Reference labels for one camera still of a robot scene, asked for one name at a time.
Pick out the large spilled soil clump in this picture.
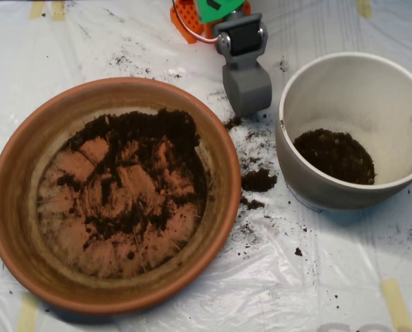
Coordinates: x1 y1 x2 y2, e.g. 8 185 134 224
240 168 279 193

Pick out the dark soil pile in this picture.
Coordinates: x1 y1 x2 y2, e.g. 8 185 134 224
55 109 207 252

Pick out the dark soil heap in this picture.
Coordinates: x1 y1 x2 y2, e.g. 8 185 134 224
292 129 375 186

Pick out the white ceramic pot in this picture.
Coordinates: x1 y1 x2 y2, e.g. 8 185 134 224
275 51 412 212

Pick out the beige masking tape strip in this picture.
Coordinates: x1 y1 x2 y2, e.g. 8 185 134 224
29 1 44 20
51 1 67 22
380 279 412 332
357 0 373 19
17 293 39 332

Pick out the red white servo cable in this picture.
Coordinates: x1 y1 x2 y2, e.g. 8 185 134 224
171 0 218 45

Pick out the clear plastic cover sheet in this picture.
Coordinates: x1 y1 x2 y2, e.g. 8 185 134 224
0 0 412 332

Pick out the terracotta clay bowl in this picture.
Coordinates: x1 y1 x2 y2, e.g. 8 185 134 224
0 76 242 315

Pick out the flat spilled soil clump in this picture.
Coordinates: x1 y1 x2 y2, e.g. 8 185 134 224
240 195 266 211

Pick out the elongated spilled soil clump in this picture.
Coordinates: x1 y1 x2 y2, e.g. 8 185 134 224
225 116 244 131

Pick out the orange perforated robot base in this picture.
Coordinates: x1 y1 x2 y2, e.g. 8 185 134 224
169 0 252 44

